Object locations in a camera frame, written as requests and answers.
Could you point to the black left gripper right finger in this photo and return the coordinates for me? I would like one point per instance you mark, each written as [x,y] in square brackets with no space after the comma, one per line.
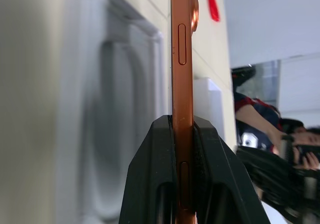
[220,174]

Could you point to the small white box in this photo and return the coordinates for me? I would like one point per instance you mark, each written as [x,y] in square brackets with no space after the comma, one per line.
[208,108]

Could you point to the red hanging tassel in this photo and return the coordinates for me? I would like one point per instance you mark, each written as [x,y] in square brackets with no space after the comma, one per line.
[213,6]

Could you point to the orange smartphone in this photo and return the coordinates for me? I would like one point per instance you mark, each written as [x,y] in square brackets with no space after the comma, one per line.
[182,88]

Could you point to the white phone box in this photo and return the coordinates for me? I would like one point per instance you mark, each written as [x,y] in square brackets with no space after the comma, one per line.
[112,108]

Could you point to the person in dark clothes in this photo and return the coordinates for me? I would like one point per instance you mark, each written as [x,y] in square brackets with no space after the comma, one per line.
[265,164]

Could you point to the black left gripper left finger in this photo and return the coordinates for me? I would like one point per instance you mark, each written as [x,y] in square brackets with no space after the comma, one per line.
[147,174]

